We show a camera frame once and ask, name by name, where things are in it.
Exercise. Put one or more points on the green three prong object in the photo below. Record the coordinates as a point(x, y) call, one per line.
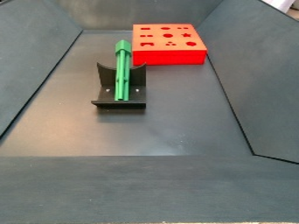
point(123, 63)

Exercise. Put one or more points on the black curved fixture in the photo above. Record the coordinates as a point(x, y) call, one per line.
point(136, 89)

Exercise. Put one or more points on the red shape sorter block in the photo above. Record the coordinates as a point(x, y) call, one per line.
point(167, 44)

